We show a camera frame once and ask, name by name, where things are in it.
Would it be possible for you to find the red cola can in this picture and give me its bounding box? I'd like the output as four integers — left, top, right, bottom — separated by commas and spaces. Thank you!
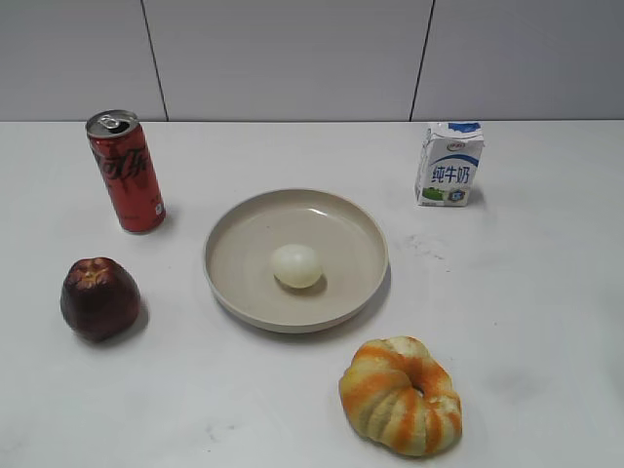
85, 109, 166, 233

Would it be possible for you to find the beige round plate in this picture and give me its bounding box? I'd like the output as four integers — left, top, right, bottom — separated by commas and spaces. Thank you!
204, 189, 390, 333

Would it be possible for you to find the dark red apple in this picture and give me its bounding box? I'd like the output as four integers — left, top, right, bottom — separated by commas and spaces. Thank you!
59, 256, 140, 342

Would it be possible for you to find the white egg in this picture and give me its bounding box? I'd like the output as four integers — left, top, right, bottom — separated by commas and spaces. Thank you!
270, 244, 323, 289

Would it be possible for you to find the white blue milk carton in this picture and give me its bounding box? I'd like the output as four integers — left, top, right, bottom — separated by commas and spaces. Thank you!
414, 121, 485, 207

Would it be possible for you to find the orange striped ring bread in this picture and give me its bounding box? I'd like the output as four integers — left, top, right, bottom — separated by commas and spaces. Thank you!
338, 336, 462, 457

